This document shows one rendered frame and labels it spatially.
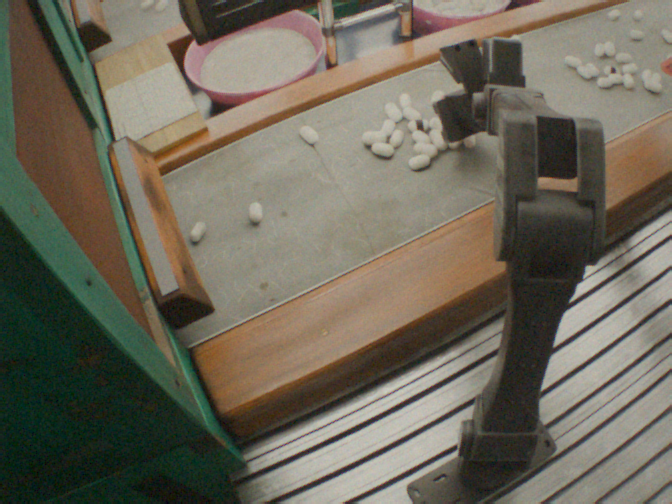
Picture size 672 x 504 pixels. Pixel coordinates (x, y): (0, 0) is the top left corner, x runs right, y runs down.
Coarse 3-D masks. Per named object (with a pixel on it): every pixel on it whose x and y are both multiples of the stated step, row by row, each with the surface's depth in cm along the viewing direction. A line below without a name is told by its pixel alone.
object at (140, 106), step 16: (128, 80) 100; (144, 80) 99; (160, 80) 99; (176, 80) 98; (112, 96) 98; (128, 96) 97; (144, 96) 97; (160, 96) 96; (176, 96) 96; (112, 112) 96; (128, 112) 95; (144, 112) 94; (160, 112) 94; (176, 112) 93; (192, 112) 93; (128, 128) 93; (144, 128) 92; (160, 128) 92
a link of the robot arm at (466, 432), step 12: (468, 420) 61; (468, 432) 60; (468, 444) 60; (468, 456) 61; (468, 468) 62; (480, 468) 62; (492, 468) 62; (504, 468) 62; (516, 468) 62; (528, 468) 61
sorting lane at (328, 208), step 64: (640, 0) 111; (640, 64) 99; (320, 128) 93; (192, 192) 89; (256, 192) 88; (320, 192) 87; (384, 192) 86; (448, 192) 85; (192, 256) 83; (256, 256) 82; (320, 256) 81
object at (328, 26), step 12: (324, 0) 86; (408, 0) 93; (324, 12) 88; (372, 12) 93; (384, 12) 94; (408, 12) 96; (324, 24) 90; (336, 24) 92; (348, 24) 93; (408, 24) 98; (324, 36) 93; (408, 36) 100; (324, 48) 95; (336, 48) 96; (336, 60) 98
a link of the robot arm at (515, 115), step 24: (504, 96) 60; (528, 96) 59; (504, 120) 45; (528, 120) 45; (552, 120) 47; (576, 120) 45; (504, 144) 45; (528, 144) 45; (552, 144) 47; (576, 144) 44; (600, 144) 44; (504, 168) 45; (528, 168) 44; (552, 168) 48; (576, 168) 48; (600, 168) 44; (504, 192) 45; (528, 192) 44; (600, 192) 44; (504, 216) 45; (600, 216) 44; (504, 240) 45; (600, 240) 44
